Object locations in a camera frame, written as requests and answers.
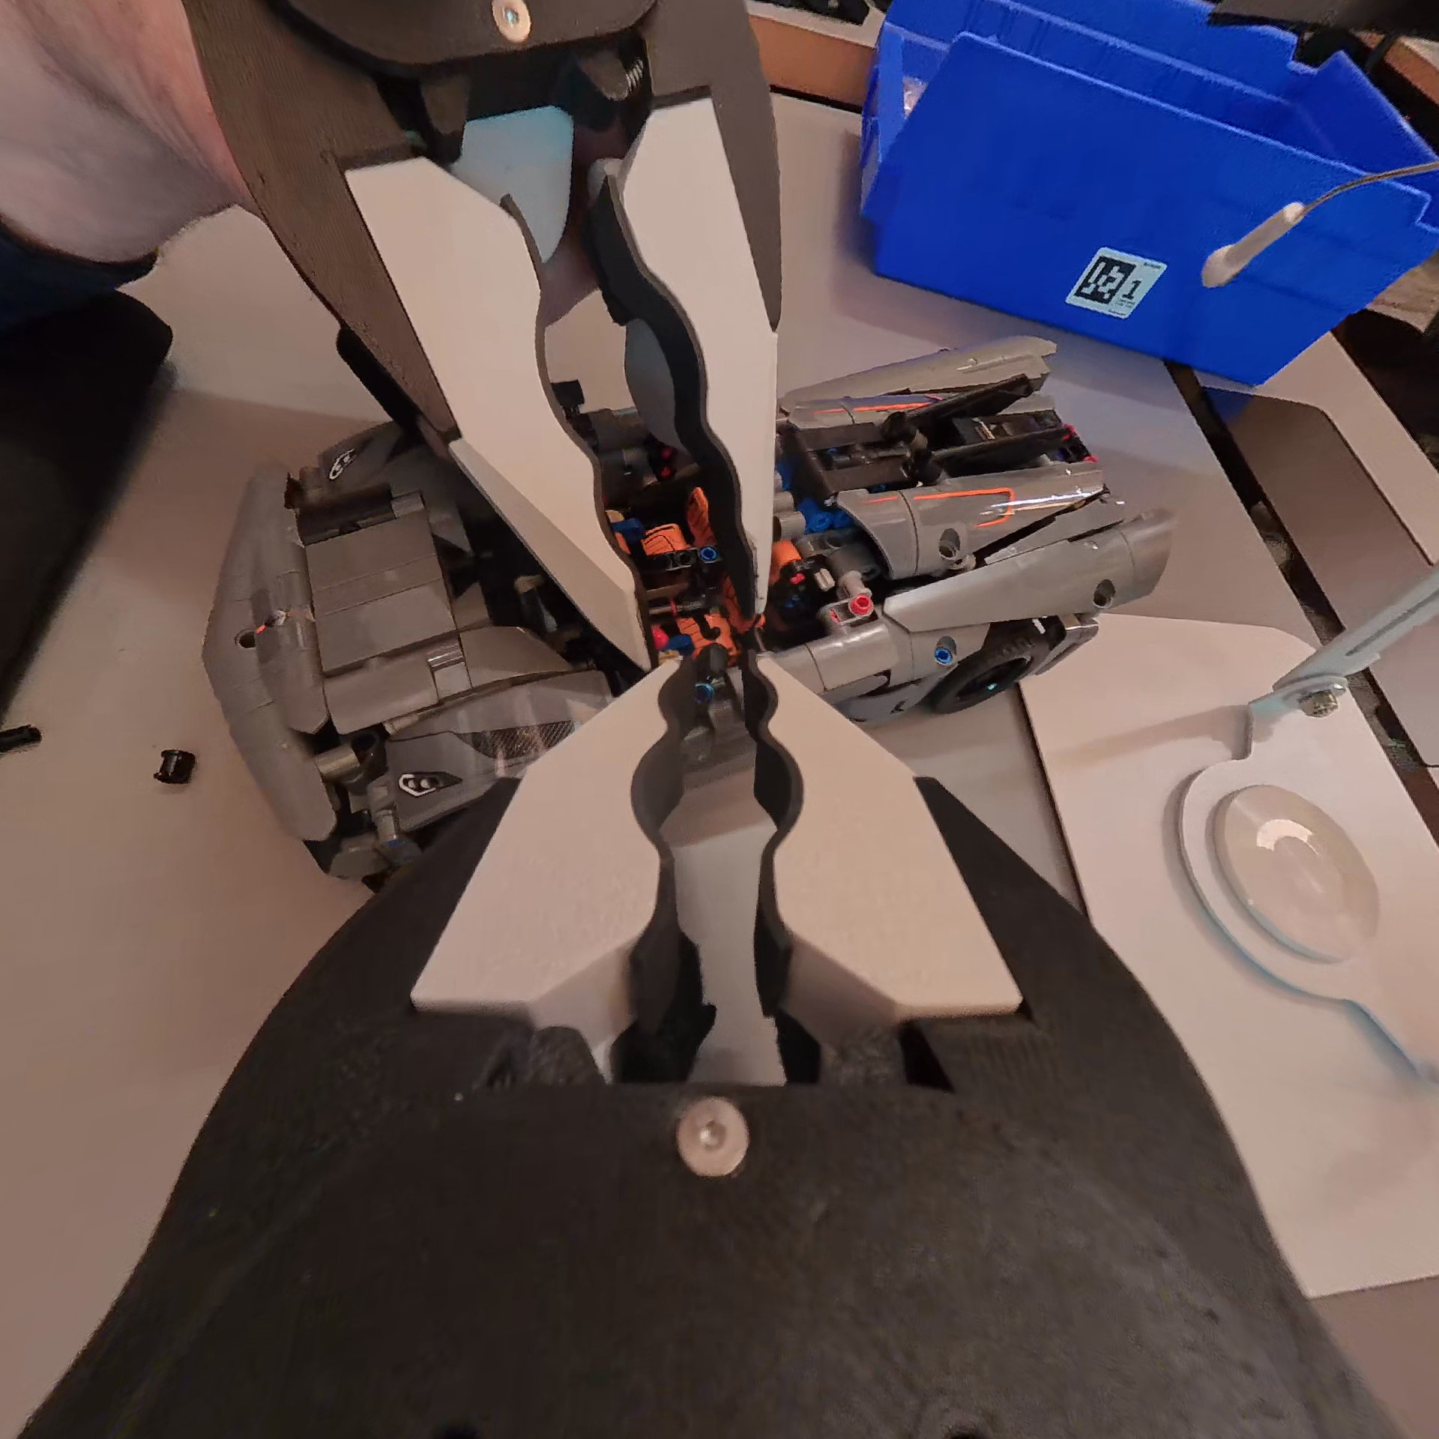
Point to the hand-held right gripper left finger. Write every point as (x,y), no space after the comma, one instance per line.
(539,899)

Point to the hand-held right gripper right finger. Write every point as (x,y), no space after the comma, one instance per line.
(898,899)

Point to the white book stand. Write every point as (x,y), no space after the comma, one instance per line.
(1180,1068)

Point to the blue storage bin white tag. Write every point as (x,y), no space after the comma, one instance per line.
(1067,170)

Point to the black round lego bush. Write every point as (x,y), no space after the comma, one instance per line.
(172,765)

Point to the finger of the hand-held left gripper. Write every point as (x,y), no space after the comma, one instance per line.
(473,339)
(719,281)

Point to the grey orange lego car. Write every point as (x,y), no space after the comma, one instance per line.
(369,608)

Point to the person's left forearm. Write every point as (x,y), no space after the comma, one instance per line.
(100,112)

